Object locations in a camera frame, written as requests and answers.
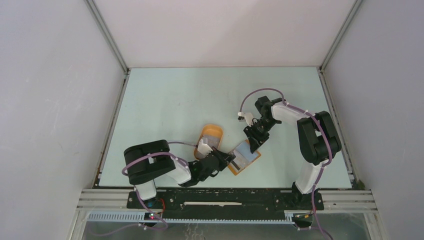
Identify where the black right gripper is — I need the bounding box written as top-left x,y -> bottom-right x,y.
243,117 -> 278,154

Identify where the silver patterned card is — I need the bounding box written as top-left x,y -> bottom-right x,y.
231,150 -> 250,170

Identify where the orange leather card holder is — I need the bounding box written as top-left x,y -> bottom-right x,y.
227,139 -> 262,176

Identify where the beige oval plastic tray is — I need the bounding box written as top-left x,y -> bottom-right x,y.
193,124 -> 224,160

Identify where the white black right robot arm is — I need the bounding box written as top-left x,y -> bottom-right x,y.
237,96 -> 342,209

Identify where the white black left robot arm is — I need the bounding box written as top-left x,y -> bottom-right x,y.
121,138 -> 236,208

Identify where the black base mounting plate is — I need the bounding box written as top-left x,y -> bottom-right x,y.
144,187 -> 325,220

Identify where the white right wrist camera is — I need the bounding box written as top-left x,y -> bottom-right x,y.
237,111 -> 254,127

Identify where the white slotted cable duct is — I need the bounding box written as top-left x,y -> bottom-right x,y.
86,211 -> 294,225

